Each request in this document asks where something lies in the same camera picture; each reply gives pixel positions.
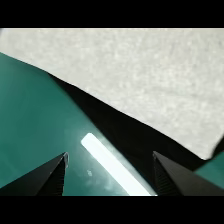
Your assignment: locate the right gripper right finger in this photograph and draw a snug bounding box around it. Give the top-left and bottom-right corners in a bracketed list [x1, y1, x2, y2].
[152, 150, 224, 197]

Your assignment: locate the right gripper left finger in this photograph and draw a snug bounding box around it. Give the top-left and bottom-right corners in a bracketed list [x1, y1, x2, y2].
[0, 151, 70, 197]

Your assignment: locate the light grey garment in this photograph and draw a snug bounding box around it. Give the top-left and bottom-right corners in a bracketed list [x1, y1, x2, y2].
[0, 27, 224, 161]

